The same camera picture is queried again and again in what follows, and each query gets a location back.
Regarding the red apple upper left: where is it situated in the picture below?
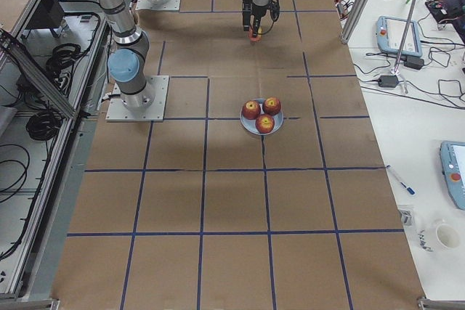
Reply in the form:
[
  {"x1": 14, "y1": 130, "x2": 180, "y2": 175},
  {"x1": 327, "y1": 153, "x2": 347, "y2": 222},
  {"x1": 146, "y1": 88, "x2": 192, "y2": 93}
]
[{"x1": 262, "y1": 97, "x2": 281, "y2": 115}]

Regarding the red apple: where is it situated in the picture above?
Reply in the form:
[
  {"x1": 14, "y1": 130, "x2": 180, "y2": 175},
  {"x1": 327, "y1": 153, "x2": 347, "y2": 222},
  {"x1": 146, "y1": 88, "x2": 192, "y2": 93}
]
[
  {"x1": 255, "y1": 114, "x2": 275, "y2": 134},
  {"x1": 241, "y1": 99, "x2": 261, "y2": 120},
  {"x1": 262, "y1": 97, "x2": 281, "y2": 115}
]

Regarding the red apple lower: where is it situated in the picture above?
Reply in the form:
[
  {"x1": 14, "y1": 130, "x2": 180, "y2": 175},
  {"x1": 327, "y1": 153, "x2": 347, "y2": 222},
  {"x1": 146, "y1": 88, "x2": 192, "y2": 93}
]
[{"x1": 241, "y1": 99, "x2": 261, "y2": 120}]

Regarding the red apple right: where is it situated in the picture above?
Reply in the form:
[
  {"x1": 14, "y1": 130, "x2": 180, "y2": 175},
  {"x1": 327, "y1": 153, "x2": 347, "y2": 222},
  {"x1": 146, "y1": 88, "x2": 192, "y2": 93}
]
[{"x1": 255, "y1": 114, "x2": 275, "y2": 134}]

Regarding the light blue round plate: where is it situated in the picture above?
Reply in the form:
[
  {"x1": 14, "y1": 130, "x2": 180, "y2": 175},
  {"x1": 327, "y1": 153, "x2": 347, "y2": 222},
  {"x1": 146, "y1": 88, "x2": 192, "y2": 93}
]
[{"x1": 240, "y1": 97, "x2": 284, "y2": 135}]

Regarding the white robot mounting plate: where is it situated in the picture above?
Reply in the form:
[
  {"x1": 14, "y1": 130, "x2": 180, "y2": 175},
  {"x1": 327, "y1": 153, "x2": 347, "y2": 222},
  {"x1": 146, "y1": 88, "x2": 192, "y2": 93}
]
[{"x1": 106, "y1": 76, "x2": 169, "y2": 122}]

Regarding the blue teach pendant tablet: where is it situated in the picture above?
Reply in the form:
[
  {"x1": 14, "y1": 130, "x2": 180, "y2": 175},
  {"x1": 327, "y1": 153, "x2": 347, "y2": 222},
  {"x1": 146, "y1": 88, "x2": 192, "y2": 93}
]
[{"x1": 376, "y1": 16, "x2": 423, "y2": 57}]

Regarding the black power adapter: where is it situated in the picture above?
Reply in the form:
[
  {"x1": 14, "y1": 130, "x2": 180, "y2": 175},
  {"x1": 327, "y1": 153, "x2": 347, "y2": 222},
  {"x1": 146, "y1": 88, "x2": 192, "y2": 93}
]
[{"x1": 377, "y1": 75, "x2": 399, "y2": 88}]

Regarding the thin metal rod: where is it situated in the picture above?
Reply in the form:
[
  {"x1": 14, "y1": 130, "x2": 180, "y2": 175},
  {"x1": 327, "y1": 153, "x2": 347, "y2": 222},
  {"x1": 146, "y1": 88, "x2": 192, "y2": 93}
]
[{"x1": 391, "y1": 0, "x2": 416, "y2": 77}]

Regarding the brown cardboard table cover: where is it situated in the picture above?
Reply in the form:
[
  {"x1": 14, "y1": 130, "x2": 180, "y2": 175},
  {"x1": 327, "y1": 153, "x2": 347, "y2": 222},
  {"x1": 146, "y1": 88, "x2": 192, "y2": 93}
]
[{"x1": 52, "y1": 0, "x2": 423, "y2": 309}]

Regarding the white blue pen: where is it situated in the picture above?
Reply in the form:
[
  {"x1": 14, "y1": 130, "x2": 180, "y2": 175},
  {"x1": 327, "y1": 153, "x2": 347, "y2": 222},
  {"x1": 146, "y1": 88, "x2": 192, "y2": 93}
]
[{"x1": 386, "y1": 165, "x2": 416, "y2": 195}]

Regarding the white paper cup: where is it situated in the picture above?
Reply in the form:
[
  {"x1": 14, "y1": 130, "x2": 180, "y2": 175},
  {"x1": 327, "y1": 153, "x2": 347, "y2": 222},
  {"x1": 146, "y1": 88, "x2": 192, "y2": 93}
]
[{"x1": 430, "y1": 221, "x2": 461, "y2": 250}]

